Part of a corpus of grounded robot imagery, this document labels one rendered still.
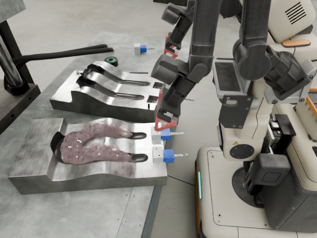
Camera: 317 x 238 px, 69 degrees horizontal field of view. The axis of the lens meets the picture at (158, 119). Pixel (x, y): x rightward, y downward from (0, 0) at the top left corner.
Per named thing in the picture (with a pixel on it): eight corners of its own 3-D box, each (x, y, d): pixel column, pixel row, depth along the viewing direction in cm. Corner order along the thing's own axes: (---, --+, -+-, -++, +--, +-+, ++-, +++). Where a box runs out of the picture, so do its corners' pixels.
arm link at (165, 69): (210, 69, 58) (207, 52, 65) (170, 48, 55) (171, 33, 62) (185, 101, 66) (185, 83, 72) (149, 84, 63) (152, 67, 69)
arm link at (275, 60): (285, 65, 58) (279, 55, 62) (259, 40, 54) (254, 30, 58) (254, 88, 63) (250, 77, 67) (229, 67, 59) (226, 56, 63)
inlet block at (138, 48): (154, 50, 155) (154, 42, 151) (154, 54, 151) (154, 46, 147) (134, 51, 154) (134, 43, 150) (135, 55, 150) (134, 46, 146)
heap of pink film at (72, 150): (132, 129, 94) (130, 114, 89) (132, 165, 81) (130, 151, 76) (67, 132, 92) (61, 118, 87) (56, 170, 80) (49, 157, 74)
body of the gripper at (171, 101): (158, 111, 69) (170, 94, 64) (161, 90, 76) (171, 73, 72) (177, 119, 71) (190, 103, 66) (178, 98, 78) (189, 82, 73)
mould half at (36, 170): (160, 131, 101) (160, 112, 94) (166, 184, 82) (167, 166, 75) (42, 138, 98) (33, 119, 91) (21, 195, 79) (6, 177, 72)
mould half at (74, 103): (165, 90, 122) (166, 68, 113) (154, 125, 104) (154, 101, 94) (78, 79, 130) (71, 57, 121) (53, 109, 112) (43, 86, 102)
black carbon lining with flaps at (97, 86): (151, 85, 114) (151, 68, 108) (142, 106, 103) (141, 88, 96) (86, 76, 120) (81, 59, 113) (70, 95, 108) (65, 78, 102)
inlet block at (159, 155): (187, 154, 89) (187, 144, 85) (188, 165, 85) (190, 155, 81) (152, 156, 88) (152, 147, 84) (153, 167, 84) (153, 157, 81)
